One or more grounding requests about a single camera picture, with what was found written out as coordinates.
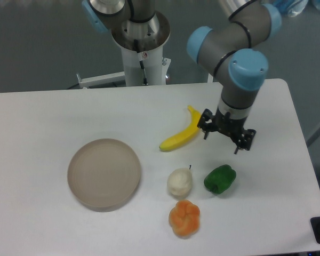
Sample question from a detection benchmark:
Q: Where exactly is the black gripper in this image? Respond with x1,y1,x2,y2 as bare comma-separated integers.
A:
197,108,257,155

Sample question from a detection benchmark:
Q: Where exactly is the yellow banana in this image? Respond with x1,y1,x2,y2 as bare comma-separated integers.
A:
159,105,201,152

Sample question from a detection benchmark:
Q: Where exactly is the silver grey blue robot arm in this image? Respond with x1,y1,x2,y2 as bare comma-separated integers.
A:
82,1,282,151

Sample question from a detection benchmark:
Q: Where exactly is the white right base leg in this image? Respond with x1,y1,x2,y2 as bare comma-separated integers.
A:
207,74,214,83

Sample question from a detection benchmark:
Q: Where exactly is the white base leg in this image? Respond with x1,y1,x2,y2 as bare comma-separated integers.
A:
207,74,214,83
76,71,125,89

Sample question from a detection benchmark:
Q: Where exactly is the green bell pepper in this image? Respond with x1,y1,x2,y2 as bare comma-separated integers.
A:
204,164,237,195

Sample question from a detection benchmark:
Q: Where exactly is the white pear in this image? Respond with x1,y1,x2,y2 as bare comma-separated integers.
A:
167,167,193,198

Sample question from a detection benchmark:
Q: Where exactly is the orange knotted bread roll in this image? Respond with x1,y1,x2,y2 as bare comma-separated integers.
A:
169,200,200,237

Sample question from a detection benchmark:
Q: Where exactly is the white left base leg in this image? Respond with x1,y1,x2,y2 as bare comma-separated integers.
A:
76,71,125,89

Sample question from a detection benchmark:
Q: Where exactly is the clear bag with blue items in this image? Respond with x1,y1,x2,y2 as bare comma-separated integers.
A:
272,0,309,17

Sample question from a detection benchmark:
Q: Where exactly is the beige round plate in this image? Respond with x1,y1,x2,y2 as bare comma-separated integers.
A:
67,139,141,212

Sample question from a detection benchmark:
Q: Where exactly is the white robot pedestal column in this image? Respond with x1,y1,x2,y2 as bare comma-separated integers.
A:
111,12,171,87

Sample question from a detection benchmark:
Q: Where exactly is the black cable on pedestal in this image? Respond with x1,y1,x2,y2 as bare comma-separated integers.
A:
133,39,149,86

